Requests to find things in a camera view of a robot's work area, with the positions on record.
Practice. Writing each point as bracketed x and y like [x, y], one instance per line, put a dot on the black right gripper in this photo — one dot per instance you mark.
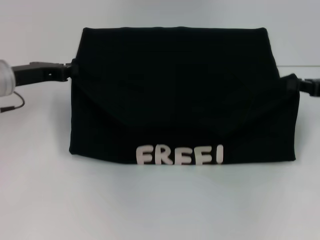
[311, 86]

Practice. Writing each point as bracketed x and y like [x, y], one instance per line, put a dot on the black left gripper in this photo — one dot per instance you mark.
[30, 73]

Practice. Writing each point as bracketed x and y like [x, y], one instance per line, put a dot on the black shirt with FREE print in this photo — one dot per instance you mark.
[175, 87]

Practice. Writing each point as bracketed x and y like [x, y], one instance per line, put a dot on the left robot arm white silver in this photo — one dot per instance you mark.
[6, 80]

